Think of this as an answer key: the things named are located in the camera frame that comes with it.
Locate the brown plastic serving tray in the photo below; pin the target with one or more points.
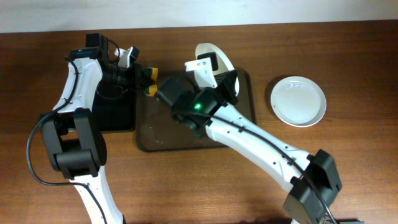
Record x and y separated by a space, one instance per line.
157 131

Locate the cream white plate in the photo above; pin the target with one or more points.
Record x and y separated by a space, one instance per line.
222 63

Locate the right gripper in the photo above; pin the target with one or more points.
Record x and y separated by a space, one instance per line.
230 83

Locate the black rectangular tray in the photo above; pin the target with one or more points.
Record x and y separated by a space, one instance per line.
114 107

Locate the green and yellow sponge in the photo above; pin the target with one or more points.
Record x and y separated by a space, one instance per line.
150 78

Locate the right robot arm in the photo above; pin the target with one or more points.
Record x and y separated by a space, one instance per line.
311 181

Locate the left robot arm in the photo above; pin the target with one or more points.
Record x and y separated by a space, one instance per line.
73 140

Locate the light blue plate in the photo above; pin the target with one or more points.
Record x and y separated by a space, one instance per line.
298 101

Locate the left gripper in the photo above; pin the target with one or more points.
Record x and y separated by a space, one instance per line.
137 76

